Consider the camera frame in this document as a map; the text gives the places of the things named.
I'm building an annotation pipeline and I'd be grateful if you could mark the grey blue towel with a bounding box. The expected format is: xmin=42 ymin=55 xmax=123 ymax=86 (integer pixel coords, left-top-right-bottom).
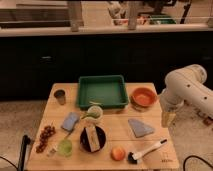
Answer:
xmin=128 ymin=119 xmax=155 ymax=138

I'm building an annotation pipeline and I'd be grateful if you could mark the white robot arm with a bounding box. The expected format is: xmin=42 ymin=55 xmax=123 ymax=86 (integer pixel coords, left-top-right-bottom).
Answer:
xmin=159 ymin=64 xmax=213 ymax=127

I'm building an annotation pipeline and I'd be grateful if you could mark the small dark metal cup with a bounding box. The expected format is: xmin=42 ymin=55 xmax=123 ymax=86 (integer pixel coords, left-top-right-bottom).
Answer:
xmin=54 ymin=89 xmax=66 ymax=105

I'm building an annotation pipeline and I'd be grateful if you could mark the orange bowl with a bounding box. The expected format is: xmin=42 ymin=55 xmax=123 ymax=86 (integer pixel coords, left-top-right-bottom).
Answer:
xmin=131 ymin=87 xmax=157 ymax=107

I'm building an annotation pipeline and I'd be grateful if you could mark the white dish brush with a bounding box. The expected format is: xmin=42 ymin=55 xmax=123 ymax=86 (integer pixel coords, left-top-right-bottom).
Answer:
xmin=127 ymin=139 xmax=167 ymax=164

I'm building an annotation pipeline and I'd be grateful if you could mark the orange fruit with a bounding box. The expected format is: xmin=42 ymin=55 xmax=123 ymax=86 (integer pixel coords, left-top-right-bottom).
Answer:
xmin=111 ymin=146 xmax=126 ymax=161

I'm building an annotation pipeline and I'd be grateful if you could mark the green plastic tray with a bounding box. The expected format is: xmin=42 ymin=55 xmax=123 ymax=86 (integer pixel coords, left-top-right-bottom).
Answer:
xmin=76 ymin=75 xmax=129 ymax=110

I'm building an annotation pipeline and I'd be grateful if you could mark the wooden block on plate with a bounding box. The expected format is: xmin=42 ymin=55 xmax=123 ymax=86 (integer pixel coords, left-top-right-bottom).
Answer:
xmin=86 ymin=125 xmax=100 ymax=152

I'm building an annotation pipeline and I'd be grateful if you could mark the green spoon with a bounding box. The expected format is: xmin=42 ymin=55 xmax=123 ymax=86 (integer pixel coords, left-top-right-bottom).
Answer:
xmin=82 ymin=113 xmax=100 ymax=119

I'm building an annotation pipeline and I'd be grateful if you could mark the blue sponge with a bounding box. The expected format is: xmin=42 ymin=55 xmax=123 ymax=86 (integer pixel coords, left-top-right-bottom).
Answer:
xmin=61 ymin=112 xmax=80 ymax=132

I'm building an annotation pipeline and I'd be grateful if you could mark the bunch of red grapes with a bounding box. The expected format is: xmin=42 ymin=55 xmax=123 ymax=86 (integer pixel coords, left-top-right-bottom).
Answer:
xmin=36 ymin=125 xmax=56 ymax=153

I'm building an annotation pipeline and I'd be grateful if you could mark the black clamp stand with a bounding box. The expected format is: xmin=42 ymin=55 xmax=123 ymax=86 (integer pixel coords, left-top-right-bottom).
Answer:
xmin=17 ymin=135 xmax=31 ymax=171

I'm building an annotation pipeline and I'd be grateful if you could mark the black cable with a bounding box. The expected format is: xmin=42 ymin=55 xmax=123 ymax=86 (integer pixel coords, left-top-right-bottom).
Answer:
xmin=182 ymin=154 xmax=213 ymax=171

